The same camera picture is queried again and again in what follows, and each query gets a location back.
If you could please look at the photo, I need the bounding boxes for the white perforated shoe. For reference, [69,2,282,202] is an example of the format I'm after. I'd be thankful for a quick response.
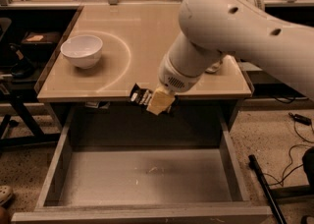
[0,185,14,206]

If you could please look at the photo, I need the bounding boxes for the crushed silver soda can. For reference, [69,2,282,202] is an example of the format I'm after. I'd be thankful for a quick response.
[206,60,223,74]

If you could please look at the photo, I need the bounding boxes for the grey counter cabinet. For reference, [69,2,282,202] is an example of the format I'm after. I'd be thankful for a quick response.
[33,2,255,131]

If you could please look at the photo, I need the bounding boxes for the white ceramic bowl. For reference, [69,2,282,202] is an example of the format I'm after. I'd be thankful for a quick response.
[61,34,103,69]

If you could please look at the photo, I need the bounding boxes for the black metal stand leg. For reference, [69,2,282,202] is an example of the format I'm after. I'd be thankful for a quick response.
[248,155,287,224]

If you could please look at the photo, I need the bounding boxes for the grey shelf rail right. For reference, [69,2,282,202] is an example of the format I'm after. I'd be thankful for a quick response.
[238,62,262,84]

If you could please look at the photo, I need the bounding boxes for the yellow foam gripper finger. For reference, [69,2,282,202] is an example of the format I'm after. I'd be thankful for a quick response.
[146,86,175,115]

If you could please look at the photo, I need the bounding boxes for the dark box with label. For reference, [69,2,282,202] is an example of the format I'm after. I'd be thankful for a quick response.
[21,31,61,50]

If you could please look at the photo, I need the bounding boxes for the open grey drawer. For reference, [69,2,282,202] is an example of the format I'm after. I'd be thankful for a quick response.
[12,104,271,224]

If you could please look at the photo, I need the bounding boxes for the black cable on floor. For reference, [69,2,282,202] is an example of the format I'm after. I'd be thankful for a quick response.
[261,121,314,187]

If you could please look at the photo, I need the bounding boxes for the black power adapter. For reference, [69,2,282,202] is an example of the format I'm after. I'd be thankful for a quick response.
[289,113,312,126]

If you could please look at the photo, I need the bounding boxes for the black side table frame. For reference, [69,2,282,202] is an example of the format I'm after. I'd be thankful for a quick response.
[0,70,62,148]

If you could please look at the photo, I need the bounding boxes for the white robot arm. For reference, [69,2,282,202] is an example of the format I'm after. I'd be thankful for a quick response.
[147,0,314,115]

